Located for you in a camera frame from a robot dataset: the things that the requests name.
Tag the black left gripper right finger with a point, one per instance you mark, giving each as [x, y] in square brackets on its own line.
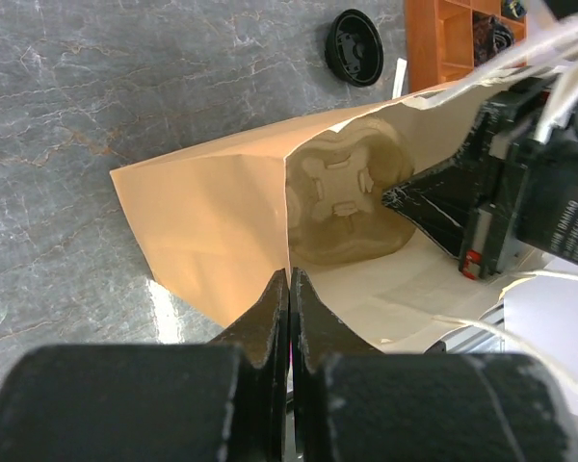
[353, 402]

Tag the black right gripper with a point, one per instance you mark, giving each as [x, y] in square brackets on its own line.
[469, 204]

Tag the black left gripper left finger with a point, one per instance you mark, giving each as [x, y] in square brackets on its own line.
[219, 401]

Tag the cardboard cup carrier tray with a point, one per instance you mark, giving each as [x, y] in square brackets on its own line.
[334, 188]

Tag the brown paper takeout bag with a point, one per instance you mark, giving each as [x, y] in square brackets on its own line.
[211, 220]

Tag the white paper-wrapped straw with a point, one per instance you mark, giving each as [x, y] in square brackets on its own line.
[399, 78]

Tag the orange compartment tray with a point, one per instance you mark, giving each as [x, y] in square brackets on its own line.
[441, 36]

